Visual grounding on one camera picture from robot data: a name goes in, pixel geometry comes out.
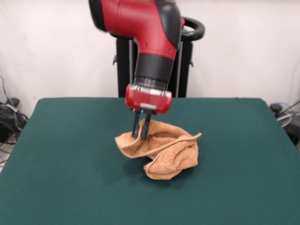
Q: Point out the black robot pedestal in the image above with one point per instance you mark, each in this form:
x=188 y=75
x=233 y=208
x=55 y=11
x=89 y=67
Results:
x=186 y=70

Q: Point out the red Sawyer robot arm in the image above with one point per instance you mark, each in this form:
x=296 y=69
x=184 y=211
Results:
x=140 y=28

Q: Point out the black plug block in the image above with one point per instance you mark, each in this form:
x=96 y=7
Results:
x=14 y=102
x=276 y=107

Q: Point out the dark green table cloth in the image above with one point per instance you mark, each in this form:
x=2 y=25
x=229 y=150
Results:
x=70 y=187

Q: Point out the black round base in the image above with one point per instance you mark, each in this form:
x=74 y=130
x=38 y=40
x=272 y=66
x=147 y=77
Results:
x=294 y=131

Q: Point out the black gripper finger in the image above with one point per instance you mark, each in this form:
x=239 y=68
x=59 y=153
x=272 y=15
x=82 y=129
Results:
x=145 y=129
x=136 y=126

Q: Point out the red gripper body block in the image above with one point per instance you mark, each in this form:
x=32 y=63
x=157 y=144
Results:
x=147 y=100

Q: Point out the tan terry towel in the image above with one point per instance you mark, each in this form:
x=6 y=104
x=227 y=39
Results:
x=173 y=159

